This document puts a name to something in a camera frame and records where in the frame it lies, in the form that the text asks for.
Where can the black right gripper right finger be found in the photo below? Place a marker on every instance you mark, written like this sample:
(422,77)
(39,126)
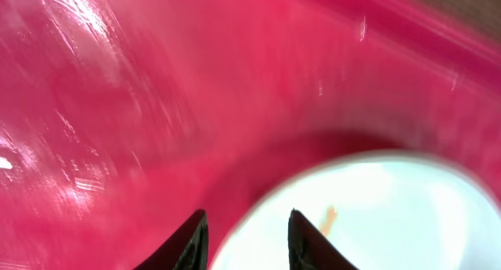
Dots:
(309,249)

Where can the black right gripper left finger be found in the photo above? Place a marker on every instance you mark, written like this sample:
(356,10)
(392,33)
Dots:
(185,249)

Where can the white plate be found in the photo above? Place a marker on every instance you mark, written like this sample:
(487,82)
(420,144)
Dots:
(384,209)

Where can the red plastic tray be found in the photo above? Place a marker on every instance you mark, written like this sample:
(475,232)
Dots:
(120,118)

